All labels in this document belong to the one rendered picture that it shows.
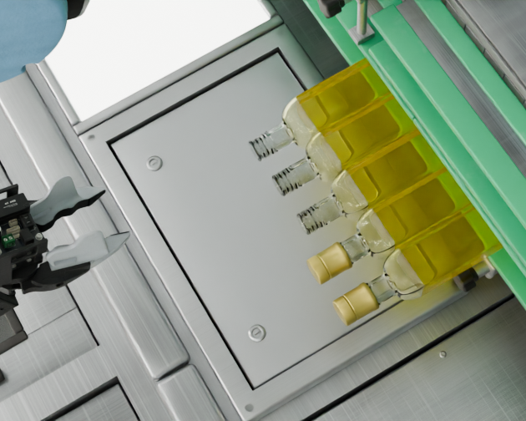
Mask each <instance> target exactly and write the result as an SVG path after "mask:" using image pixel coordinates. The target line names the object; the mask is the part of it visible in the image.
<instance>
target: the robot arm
mask: <svg viewBox="0 0 526 421"><path fill-rule="evenodd" d="M89 2H90V0H0V83H1V82H4V81H7V80H9V79H12V78H14V77H16V76H18V75H20V74H23V73H24V72H25V71H26V64H29V63H40V62H41V61H42V60H44V59H45V58H46V57H47V56H48V55H49V54H50V53H51V52H52V51H53V50H54V49H55V48H56V47H57V45H58V43H59V42H60V40H61V38H62V37H63V35H64V32H65V29H66V26H67V21H68V20H71V19H75V18H78V17H80V16H82V15H83V14H84V12H85V10H86V8H87V6H88V5H89ZM105 191H106V190H105V188H103V187H92V186H87V187H79V188H75V185H74V183H73V180H72V178H71V177H70V176H69V175H65V176H62V177H61V178H59V179H57V180H56V181H54V183H53V185H52V186H51V188H50V190H49V191H48V193H47V194H46V195H45V196H44V197H43V198H42V199H40V200H27V198H26V196H25V194H24V193H20V194H18V184H15V185H10V186H8V187H5V188H2V189H1V190H0V194H2V193H4V192H7V198H4V199H1V200H0V316H2V315H3V314H5V313H6V312H9V311H10V310H12V309H14V308H15V307H17V306H18V305H19V304H18V301H17V298H16V297H15V295H16V292H15V290H17V289H18V290H20V289H22V294H23V295H25V294H27V293H30V292H47V291H52V290H56V289H59V288H60V287H64V286H66V285H68V284H69V283H70V282H72V281H74V280H76V279H77V278H79V277H81V276H82V275H84V274H85V273H87V272H88V271H89V270H90V269H92V268H94V267H95V266H97V265H98V264H100V263H101V262H103V261H104V260H106V259H107V258H109V257H110V256H112V255H113V254H114V253H115V252H116V251H117V250H118V249H119V248H120V247H121V246H122V245H123V244H124V243H125V242H126V241H127V240H128V239H129V238H130V232H129V231H126V232H121V233H117V234H113V235H110V236H108V237H106V238H104V235H103V232H102V231H89V232H86V233H84V234H82V235H81V236H80V237H79V238H78V239H77V240H76V241H75V242H74V243H72V244H70V245H61V246H55V247H54V248H53V249H52V250H51V251H49V252H48V253H47V254H46V259H47V261H46V262H44V263H43V255H42V254H43V253H45V252H47V249H48V239H47V238H44V236H43V233H42V232H45V231H47V230H48V229H50V228H52V227H53V225H54V223H55V221H56V220H58V219H60V218H61V217H64V216H70V215H72V214H73V213H74V212H75V211H76V210H78V209H81V208H84V207H87V206H91V205H92V204H93V203H94V202H95V201H96V200H97V199H98V198H100V197H101V196H102V195H103V194H104V193H105ZM40 263H42V264H40ZM38 264H40V265H39V268H38Z"/></svg>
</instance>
